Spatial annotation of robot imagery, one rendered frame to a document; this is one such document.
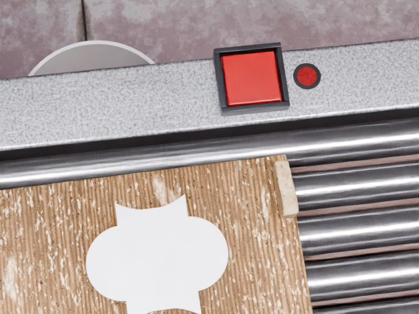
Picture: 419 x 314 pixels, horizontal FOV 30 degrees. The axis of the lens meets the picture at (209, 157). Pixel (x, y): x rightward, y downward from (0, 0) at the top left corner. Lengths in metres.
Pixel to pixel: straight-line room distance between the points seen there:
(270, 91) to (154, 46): 1.04
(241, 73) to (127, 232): 0.22
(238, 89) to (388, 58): 0.18
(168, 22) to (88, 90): 1.05
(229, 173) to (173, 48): 1.08
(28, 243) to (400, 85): 0.45
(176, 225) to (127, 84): 0.18
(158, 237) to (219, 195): 0.08
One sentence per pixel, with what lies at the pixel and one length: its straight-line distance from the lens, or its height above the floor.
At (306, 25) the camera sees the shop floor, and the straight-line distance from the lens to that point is 1.94.
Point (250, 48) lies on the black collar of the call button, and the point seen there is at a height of 0.93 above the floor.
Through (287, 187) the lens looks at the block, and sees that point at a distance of 0.81.
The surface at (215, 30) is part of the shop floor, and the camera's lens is 1.91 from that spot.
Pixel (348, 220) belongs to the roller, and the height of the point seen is 0.92.
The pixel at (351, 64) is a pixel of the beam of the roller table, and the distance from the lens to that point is 0.91.
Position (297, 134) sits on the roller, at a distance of 0.87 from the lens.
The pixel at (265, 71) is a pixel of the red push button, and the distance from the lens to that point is 0.88.
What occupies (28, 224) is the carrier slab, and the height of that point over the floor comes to 0.94.
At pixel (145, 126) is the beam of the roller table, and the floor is 0.92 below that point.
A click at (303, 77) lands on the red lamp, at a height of 0.92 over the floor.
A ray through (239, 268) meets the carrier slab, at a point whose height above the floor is 0.94.
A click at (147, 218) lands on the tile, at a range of 0.81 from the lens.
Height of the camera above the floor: 1.74
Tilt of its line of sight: 75 degrees down
